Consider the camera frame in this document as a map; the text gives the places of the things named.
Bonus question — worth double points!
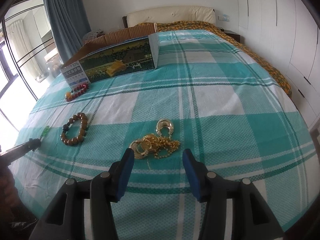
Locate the green jade pendant black cord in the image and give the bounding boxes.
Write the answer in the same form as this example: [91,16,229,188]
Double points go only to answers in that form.
[39,125,51,140]

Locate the wooden bead bracelet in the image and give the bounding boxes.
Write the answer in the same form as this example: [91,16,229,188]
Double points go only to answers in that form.
[60,112,89,146]

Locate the gold chain jewelry pile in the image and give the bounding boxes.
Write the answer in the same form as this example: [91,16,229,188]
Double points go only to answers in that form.
[129,119,180,159]

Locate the person's left hand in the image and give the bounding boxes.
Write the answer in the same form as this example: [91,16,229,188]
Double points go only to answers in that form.
[1,167,28,223]

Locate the teal plaid bedsheet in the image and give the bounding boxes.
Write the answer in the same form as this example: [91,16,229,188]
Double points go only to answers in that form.
[11,30,319,239]

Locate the clothes pile on chair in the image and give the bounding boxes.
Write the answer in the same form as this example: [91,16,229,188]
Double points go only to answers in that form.
[82,29,104,44]

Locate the open cardboard box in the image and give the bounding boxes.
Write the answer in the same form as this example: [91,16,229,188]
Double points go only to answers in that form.
[60,23,160,88]

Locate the teal curtain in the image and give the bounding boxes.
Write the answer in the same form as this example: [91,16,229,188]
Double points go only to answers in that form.
[43,0,91,63]

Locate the dark wooden nightstand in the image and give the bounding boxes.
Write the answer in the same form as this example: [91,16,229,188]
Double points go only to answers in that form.
[223,29,243,43]

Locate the white wardrobe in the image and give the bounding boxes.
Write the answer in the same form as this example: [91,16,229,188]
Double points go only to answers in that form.
[238,0,319,129]

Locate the cream padded headboard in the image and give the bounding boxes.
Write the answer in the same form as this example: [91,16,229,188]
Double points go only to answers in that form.
[123,5,216,28]

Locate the red bead bracelet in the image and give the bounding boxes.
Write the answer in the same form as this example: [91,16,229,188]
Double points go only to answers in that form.
[65,82,90,103]

